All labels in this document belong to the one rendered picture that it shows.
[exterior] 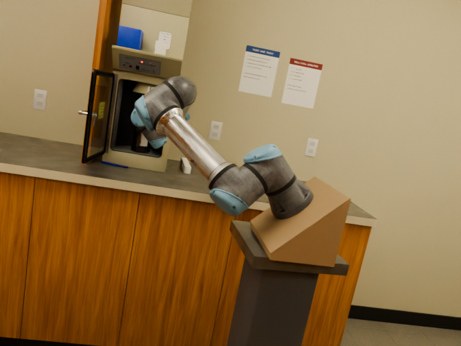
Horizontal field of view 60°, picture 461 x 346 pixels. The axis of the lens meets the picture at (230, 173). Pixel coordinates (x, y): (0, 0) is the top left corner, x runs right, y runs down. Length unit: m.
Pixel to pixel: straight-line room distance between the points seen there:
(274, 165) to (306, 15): 1.50
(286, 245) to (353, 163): 1.61
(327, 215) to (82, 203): 1.12
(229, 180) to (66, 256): 1.02
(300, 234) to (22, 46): 1.97
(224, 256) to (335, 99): 1.26
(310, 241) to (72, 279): 1.21
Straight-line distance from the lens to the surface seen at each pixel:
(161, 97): 1.38
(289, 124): 2.56
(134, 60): 1.97
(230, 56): 2.48
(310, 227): 1.20
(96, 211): 1.88
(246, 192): 1.21
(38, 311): 2.15
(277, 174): 1.26
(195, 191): 1.79
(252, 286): 1.39
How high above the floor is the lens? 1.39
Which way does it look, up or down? 11 degrees down
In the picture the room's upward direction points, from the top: 11 degrees clockwise
